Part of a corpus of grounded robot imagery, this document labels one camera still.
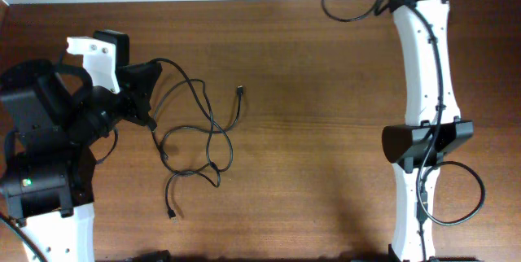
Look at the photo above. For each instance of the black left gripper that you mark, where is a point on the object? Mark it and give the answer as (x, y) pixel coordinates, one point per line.
(140, 87)

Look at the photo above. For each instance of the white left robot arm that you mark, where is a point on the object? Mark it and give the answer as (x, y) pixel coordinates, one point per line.
(59, 111)

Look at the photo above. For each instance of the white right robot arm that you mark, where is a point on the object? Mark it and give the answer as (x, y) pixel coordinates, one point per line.
(433, 124)

